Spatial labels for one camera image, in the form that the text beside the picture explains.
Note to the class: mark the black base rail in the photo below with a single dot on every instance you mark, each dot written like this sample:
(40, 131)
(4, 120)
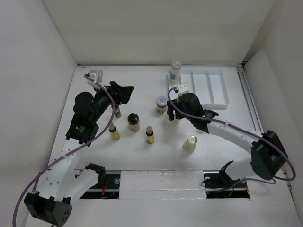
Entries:
(161, 185)

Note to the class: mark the small dark pepper bottle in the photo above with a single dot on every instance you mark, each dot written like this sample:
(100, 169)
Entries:
(117, 112)

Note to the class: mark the tall silver-lid sesame jar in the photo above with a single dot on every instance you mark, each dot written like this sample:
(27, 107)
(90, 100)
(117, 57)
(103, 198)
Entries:
(174, 73)

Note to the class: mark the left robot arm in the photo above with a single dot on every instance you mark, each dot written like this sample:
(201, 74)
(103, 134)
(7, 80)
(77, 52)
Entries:
(53, 200)

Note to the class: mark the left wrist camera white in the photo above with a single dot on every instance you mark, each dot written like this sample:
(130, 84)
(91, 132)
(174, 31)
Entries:
(94, 75)

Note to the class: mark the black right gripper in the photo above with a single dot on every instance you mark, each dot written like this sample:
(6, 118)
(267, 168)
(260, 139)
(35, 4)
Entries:
(170, 109)

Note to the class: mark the black-cap round spice jar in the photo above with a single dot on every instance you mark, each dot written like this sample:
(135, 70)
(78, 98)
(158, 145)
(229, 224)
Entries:
(133, 122)

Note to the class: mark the yellow-cap spice bottle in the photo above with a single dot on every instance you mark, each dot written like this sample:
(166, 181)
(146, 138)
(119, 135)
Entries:
(189, 145)

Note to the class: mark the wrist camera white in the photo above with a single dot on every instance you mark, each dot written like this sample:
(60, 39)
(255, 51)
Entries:
(94, 75)
(182, 89)

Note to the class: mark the clear glass jar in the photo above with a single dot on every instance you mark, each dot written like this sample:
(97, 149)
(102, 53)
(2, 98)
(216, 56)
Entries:
(169, 122)

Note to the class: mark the white divided organizer tray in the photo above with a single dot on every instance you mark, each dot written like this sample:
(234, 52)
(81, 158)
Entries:
(208, 85)

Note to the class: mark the yellow-label cork bottle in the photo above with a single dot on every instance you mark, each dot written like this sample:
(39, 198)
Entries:
(113, 132)
(149, 135)

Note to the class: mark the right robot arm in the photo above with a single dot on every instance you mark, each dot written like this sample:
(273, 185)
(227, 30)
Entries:
(267, 154)

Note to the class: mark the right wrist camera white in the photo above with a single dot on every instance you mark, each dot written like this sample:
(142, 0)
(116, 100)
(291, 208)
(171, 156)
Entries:
(182, 89)

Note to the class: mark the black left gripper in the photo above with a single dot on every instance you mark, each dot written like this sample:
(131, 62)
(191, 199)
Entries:
(121, 93)

